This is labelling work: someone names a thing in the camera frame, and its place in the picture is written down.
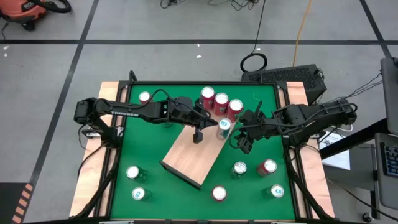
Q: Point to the black keyboard with blue keys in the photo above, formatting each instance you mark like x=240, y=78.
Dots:
x=391, y=160

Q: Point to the red Fanta soda can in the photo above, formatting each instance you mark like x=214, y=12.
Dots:
x=144, y=96
x=235, y=105
x=219, y=193
x=269, y=166
x=221, y=99
x=207, y=92

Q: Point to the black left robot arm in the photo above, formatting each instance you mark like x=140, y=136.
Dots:
x=124, y=110

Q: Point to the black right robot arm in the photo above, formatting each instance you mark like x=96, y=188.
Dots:
x=311, y=113

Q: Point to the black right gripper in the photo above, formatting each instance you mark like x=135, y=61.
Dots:
x=261, y=124

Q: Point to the black orange striped floor mat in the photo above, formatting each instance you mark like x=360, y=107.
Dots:
x=7, y=202

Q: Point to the orange shop vacuum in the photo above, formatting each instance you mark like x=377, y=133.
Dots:
x=21, y=9

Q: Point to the light wooden side board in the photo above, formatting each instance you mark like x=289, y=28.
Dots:
x=321, y=186
x=87, y=174

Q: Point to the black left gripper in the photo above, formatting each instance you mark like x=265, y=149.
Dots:
x=183, y=110

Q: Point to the white printed paper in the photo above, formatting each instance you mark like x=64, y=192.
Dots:
x=339, y=158

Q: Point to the flat computer monitor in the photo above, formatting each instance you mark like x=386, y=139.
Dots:
x=390, y=93

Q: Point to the black desk beam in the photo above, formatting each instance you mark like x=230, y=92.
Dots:
x=351, y=141

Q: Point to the dark grey desk surface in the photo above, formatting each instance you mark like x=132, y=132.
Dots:
x=348, y=174

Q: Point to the grey keyboard stand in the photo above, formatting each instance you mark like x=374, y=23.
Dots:
x=388, y=193

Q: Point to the green mat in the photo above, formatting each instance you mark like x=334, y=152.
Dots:
x=186, y=83

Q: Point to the blue silver Red Bull can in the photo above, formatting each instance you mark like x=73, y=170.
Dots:
x=138, y=193
x=224, y=124
x=277, y=191

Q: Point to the green Sprite soda can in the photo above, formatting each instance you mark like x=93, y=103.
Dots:
x=133, y=172
x=239, y=167

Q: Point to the black caster wheel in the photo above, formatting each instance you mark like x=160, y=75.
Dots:
x=367, y=216

